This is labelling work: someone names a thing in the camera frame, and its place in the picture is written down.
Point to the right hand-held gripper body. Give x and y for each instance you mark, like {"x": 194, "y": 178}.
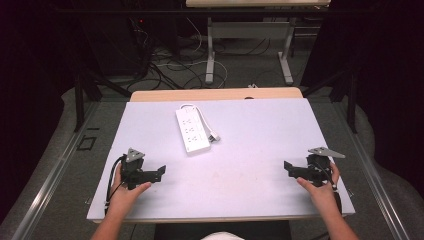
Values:
{"x": 319, "y": 168}

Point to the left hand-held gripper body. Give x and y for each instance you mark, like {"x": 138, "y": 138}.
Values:
{"x": 132, "y": 168}

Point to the person's right hand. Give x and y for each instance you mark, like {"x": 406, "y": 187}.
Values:
{"x": 321, "y": 193}

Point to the person's left hand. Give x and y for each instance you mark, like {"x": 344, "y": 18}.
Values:
{"x": 124, "y": 196}

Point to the white table mat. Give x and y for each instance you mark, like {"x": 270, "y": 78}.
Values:
{"x": 240, "y": 173}

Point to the white power strip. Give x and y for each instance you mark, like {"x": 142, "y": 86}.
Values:
{"x": 192, "y": 130}

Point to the black metal stand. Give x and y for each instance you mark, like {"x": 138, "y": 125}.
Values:
{"x": 80, "y": 100}
{"x": 350, "y": 96}

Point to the person's white clothing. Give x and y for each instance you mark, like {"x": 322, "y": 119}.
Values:
{"x": 222, "y": 236}

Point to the silver floor rail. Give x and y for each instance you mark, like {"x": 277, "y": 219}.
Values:
{"x": 50, "y": 180}
{"x": 373, "y": 173}

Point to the white metal desk frame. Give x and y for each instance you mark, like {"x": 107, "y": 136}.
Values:
{"x": 250, "y": 30}

